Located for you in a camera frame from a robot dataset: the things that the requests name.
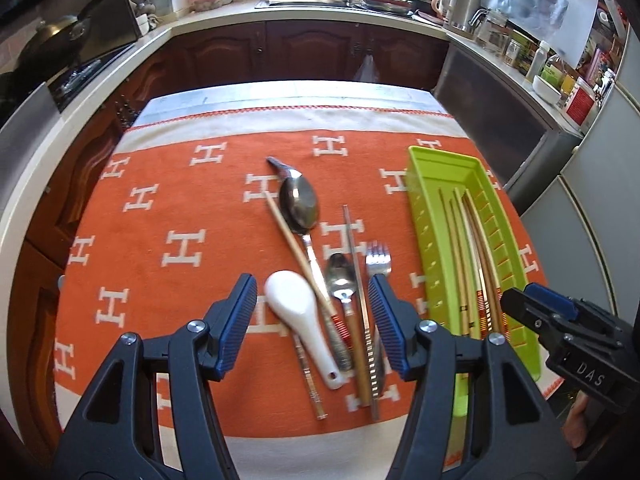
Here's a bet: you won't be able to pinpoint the steel electric kettle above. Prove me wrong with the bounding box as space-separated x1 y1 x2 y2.
432 0 483 31

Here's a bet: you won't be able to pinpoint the white ceramic spoon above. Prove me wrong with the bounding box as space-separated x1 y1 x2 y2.
263 270 347 391

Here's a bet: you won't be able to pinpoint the grey refrigerator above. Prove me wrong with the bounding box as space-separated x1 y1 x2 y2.
520 0 640 341

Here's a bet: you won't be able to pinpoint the small wooden-handled metal spoon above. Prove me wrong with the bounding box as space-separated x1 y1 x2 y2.
325 252 373 408

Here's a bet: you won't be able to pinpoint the large metal spoon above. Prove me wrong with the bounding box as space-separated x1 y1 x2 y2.
277 169 355 372

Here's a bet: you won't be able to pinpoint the stainless steel sink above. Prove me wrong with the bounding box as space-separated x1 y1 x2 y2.
254 0 351 10

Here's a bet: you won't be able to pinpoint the green plastic utensil tray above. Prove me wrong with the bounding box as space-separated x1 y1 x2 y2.
405 145 543 418

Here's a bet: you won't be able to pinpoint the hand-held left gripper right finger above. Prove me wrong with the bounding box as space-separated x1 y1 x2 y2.
367 273 576 480

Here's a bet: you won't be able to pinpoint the brown red-banded wooden chopstick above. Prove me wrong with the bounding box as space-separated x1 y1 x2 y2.
264 192 351 346

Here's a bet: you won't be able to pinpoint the stack of dishes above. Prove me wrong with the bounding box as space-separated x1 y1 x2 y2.
361 0 418 15

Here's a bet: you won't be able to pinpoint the light wooden chopstick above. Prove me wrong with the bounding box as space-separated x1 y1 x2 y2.
459 189 493 336
465 192 507 335
440 189 469 338
449 199 478 340

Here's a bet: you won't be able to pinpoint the metal-framed cabinet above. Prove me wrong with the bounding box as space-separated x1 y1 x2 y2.
432 42 586 201

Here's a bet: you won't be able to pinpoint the metal fork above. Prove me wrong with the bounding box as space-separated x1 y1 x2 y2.
365 241 392 403

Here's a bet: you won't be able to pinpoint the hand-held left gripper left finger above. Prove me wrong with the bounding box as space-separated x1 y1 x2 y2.
52 273 258 480

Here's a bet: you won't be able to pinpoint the ridged metal chopstick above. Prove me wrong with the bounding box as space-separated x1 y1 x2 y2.
341 204 382 421

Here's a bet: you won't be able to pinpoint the black wok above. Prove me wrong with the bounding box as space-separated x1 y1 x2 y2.
17 15 93 68

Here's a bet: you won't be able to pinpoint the glass pitcher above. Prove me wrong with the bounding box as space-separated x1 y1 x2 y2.
470 7 511 56

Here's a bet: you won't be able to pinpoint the person's right hand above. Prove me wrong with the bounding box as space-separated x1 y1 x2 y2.
562 392 596 448

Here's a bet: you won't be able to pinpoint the gas stove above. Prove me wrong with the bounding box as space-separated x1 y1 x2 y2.
47 42 138 113

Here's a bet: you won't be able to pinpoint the translucent plastic sheet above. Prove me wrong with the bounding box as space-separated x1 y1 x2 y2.
487 0 601 61

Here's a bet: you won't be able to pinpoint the dark wooden kitchen cabinets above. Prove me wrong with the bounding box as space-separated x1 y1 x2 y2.
20 20 451 281

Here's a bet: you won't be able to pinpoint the stainless steel panel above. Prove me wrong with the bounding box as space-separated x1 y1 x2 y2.
75 0 143 56

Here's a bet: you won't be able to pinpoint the red labelled container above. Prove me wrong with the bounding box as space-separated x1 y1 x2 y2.
565 77 598 128

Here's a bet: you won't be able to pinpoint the orange patterned blanket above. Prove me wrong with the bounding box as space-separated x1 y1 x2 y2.
52 105 561 476

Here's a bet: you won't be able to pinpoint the hanging plastic bag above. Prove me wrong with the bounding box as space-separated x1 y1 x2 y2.
354 52 379 82

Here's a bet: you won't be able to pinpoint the white bowl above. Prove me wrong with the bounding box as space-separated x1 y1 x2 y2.
531 74 563 106

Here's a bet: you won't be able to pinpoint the clear plastic bottle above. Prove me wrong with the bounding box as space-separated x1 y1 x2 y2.
525 40 551 83

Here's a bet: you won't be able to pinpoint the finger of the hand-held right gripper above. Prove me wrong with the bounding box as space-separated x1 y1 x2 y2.
524 282 583 322
501 287 566 346

